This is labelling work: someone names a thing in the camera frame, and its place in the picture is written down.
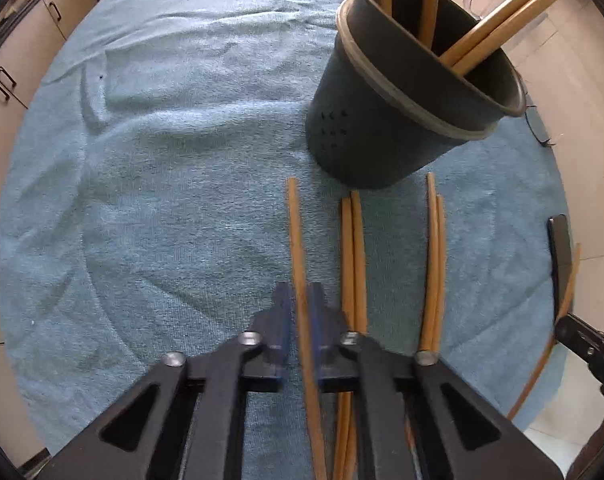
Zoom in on blue terry towel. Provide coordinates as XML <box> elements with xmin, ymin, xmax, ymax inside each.
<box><xmin>0</xmin><ymin>0</ymin><xmax>568</xmax><ymax>455</ymax></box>

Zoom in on black utensil holder cup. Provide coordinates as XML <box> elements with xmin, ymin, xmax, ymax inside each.
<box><xmin>305</xmin><ymin>0</ymin><xmax>526</xmax><ymax>188</ymax></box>

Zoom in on black eyeglasses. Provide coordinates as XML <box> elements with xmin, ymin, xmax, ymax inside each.
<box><xmin>524</xmin><ymin>104</ymin><xmax>555</xmax><ymax>148</ymax></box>

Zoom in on black smartphone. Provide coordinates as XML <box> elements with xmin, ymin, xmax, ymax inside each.
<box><xmin>547</xmin><ymin>214</ymin><xmax>572</xmax><ymax>318</ymax></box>

